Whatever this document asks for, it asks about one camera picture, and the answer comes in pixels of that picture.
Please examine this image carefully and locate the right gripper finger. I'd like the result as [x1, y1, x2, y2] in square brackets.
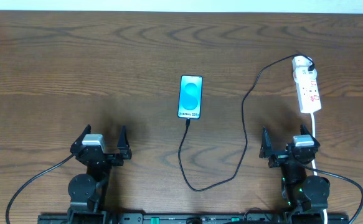
[300, 124, 312, 136]
[259, 127, 273, 158]

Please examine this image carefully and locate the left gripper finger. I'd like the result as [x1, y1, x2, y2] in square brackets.
[70, 124, 91, 155]
[117, 126, 130, 154]

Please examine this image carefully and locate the black USB charging cable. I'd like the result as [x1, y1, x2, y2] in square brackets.
[177, 54, 316, 192]

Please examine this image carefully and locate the blue Samsung Galaxy smartphone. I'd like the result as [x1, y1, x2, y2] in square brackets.
[177, 75, 203, 119]

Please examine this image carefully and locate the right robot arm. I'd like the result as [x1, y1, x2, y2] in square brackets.
[259, 124, 330, 223]

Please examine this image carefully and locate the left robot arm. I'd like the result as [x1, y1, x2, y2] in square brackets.
[67, 125, 132, 223]

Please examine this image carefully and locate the white USB charger adapter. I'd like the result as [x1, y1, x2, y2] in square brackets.
[292, 55, 318, 83]

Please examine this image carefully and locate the white power strip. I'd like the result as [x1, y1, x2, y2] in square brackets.
[293, 67, 322, 114]

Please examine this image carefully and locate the white power strip cord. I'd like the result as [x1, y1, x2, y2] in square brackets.
[309, 112, 329, 224]

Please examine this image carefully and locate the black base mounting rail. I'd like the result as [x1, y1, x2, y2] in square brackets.
[37, 212, 350, 224]

